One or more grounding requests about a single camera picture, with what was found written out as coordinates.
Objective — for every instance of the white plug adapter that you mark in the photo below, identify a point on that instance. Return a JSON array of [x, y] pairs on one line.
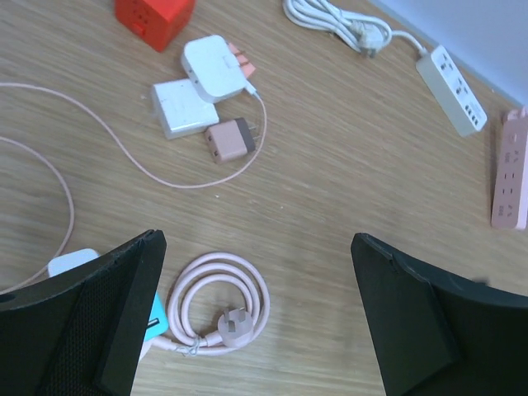
[[69, 261]]

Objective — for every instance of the pink power strip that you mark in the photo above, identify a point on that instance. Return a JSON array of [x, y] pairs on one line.
[[509, 209]]

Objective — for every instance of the teal plug adapter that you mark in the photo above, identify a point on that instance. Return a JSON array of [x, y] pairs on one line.
[[157, 322]]

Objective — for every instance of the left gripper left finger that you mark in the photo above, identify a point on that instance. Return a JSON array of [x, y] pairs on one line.
[[81, 332]]

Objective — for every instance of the pink usb charger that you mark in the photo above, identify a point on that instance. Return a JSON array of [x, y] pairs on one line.
[[244, 63]]

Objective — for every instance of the mauve dual usb charger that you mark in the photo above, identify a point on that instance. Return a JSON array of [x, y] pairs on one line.
[[230, 140]]

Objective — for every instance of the white power strip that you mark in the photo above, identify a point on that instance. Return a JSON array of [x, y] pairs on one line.
[[368, 35]]

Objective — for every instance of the white square charger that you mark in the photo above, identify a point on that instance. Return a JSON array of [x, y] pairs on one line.
[[180, 109]]

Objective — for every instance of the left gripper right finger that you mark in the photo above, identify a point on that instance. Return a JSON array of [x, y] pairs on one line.
[[437, 333]]

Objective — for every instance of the red cube adapter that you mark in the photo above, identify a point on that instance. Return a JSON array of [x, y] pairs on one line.
[[156, 22]]

